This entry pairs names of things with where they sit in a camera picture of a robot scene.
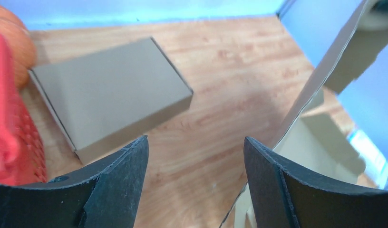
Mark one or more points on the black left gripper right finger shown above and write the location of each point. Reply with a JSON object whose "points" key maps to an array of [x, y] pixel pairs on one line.
{"points": [[287, 195]]}

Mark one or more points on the orange pumpkin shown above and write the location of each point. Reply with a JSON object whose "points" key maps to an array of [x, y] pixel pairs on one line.
{"points": [[23, 49]]}

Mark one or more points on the brown cardboard box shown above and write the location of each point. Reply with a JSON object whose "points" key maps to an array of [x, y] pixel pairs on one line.
{"points": [[103, 100]]}

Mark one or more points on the red plastic shopping basket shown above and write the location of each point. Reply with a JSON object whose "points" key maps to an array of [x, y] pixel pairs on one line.
{"points": [[22, 158]]}

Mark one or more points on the brown cardboard sheet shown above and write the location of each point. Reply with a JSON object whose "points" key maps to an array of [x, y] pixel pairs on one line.
{"points": [[308, 135]]}

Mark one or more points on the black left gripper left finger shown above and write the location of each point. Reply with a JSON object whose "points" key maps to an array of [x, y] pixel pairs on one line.
{"points": [[103, 194]]}

